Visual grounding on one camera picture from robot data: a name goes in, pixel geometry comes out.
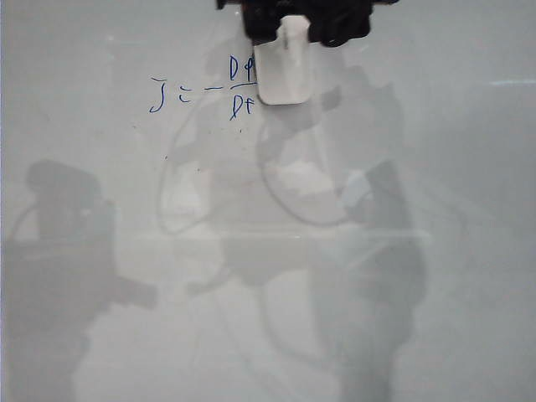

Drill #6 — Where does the glossy white whiteboard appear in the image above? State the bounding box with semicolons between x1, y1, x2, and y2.
0;0;536;402

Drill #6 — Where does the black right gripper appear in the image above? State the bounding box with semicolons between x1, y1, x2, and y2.
214;0;399;48

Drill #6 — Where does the white whiteboard eraser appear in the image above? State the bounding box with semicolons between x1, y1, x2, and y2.
255;15;316;106

